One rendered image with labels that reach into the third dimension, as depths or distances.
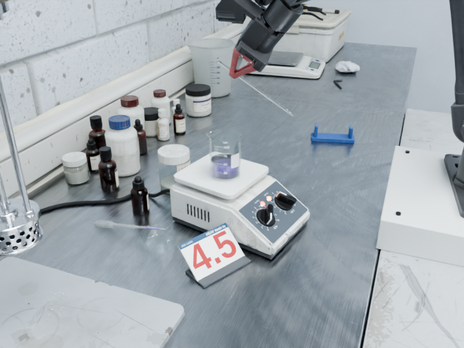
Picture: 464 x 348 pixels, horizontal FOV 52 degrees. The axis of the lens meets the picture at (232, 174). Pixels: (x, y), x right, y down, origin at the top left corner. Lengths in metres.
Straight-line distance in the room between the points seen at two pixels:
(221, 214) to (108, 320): 0.23
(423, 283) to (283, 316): 0.21
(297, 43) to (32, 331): 1.44
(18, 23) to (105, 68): 0.28
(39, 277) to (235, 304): 0.28
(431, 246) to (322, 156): 0.38
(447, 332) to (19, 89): 0.81
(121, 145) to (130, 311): 0.40
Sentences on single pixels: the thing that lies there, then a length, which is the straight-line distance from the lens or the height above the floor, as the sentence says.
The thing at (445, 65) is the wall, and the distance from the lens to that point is 2.21.
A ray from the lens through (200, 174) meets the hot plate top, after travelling 0.78.
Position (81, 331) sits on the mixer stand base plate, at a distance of 0.64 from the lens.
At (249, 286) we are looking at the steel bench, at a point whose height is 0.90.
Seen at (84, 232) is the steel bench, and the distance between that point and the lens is 0.83.
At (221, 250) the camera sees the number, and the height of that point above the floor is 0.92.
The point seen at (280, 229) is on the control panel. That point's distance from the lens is 0.74.
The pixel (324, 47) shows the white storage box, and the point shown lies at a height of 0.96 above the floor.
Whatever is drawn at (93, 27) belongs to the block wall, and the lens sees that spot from 1.15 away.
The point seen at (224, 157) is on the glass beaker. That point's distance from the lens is 0.74.
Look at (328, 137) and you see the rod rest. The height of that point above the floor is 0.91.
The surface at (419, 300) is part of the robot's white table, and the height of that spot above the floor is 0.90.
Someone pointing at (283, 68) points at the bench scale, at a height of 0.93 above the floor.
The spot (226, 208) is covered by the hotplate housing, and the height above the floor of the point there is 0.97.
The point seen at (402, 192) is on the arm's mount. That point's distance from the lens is 0.84.
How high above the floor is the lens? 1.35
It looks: 28 degrees down
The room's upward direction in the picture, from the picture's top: straight up
